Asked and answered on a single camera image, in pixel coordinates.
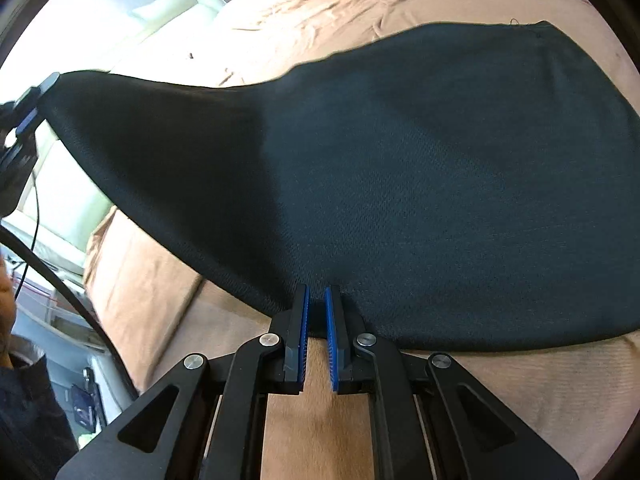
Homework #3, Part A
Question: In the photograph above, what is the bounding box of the black sleeveless shirt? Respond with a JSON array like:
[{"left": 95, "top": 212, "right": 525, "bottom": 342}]
[{"left": 39, "top": 22, "right": 639, "bottom": 351}]

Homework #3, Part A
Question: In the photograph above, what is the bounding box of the cream padded headboard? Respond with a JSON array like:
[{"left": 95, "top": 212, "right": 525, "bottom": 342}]
[{"left": 1, "top": 0, "right": 224, "bottom": 266}]

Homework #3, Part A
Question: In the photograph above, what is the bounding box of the white side table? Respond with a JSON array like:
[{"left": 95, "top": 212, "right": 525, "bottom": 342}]
[{"left": 6, "top": 257, "right": 132, "bottom": 448}]

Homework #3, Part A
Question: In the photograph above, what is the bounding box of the brown bed blanket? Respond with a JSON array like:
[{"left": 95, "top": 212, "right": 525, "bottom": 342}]
[{"left": 80, "top": 0, "right": 639, "bottom": 479}]

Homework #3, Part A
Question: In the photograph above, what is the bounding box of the black cable to gripper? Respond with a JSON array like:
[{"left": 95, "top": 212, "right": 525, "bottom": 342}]
[{"left": 0, "top": 224, "right": 140, "bottom": 401}]

